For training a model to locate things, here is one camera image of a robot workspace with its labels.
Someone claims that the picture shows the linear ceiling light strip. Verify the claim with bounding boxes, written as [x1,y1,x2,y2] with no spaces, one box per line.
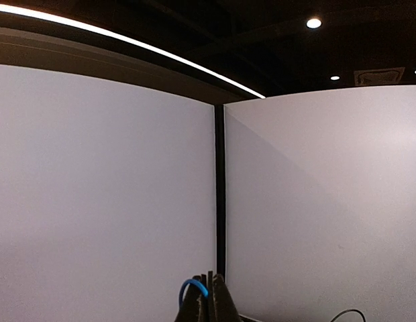
[0,2,266,100]

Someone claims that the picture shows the ceiling air vent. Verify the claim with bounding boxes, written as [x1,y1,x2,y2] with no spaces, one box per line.
[354,67,405,87]

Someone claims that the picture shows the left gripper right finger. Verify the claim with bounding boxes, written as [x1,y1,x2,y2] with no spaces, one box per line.
[207,271,240,322]

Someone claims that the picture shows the black loose cable loop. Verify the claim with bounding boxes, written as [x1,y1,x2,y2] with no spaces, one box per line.
[329,308,367,322]

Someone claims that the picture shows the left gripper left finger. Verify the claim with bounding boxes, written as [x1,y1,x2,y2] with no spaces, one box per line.
[174,274,208,322]

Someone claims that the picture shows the blue cable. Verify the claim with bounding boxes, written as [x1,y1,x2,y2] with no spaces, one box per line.
[178,278,209,303]

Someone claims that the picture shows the right black frame post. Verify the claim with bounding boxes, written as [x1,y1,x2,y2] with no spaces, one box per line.
[214,105,226,277]

